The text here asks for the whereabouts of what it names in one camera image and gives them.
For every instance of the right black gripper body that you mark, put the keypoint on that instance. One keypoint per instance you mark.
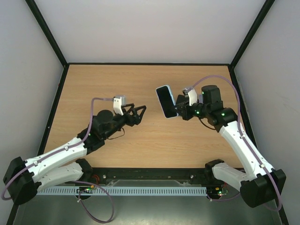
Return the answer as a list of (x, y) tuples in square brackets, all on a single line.
[(182, 108)]

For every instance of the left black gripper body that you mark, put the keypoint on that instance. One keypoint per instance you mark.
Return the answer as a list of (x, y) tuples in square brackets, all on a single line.
[(129, 121)]

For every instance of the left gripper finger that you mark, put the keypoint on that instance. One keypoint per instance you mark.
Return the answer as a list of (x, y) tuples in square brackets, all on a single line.
[(128, 109), (139, 112)]

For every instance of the phone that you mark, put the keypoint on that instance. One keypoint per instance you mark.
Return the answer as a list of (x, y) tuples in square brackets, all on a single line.
[(167, 101)]

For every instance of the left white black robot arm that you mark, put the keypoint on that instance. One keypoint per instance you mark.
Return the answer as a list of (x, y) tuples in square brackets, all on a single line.
[(25, 178)]

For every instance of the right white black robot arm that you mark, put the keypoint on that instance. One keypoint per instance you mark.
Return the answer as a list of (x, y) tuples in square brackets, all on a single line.
[(227, 123)]

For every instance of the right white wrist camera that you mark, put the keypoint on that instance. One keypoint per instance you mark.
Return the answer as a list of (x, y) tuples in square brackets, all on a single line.
[(191, 94)]

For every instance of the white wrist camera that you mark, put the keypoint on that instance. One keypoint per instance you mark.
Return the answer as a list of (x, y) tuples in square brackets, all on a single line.
[(191, 94), (118, 102)]

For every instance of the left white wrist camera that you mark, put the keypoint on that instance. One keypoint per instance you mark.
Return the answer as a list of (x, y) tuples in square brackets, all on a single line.
[(118, 102)]

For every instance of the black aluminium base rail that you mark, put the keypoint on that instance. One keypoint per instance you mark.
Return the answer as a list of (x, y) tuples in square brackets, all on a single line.
[(150, 174)]

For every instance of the light blue slotted cable duct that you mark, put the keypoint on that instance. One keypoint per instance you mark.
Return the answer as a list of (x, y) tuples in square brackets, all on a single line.
[(126, 191)]

